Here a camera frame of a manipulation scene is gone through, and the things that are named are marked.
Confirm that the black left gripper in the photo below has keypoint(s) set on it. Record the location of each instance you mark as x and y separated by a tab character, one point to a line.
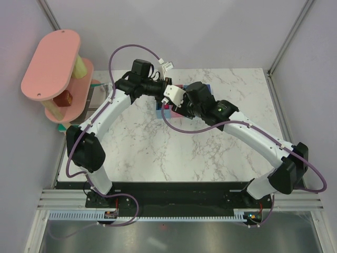
164	83

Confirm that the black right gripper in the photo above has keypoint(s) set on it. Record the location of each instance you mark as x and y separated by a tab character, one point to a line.
181	109

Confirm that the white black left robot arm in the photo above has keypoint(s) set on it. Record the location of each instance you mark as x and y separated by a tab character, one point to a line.
83	142

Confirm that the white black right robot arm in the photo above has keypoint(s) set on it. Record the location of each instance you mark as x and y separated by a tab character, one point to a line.
284	157

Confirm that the pink drawer bin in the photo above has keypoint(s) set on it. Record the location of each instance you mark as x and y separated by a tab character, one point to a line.
174	108

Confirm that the light blue drawer bin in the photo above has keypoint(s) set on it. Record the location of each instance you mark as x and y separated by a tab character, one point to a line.
158	110

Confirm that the stack of books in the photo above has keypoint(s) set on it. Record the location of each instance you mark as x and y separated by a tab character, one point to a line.
97	94

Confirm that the pink tiered wooden shelf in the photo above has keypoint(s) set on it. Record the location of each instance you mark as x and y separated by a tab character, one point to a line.
57	66

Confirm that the brown block on shelf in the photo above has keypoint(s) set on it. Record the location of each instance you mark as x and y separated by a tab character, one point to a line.
65	99

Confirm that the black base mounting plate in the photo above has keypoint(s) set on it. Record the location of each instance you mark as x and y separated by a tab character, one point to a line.
178	198

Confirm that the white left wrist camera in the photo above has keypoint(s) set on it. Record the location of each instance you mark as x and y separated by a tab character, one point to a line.
164	66

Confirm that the white slotted cable duct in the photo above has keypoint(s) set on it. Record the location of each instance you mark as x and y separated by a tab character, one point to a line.
100	215

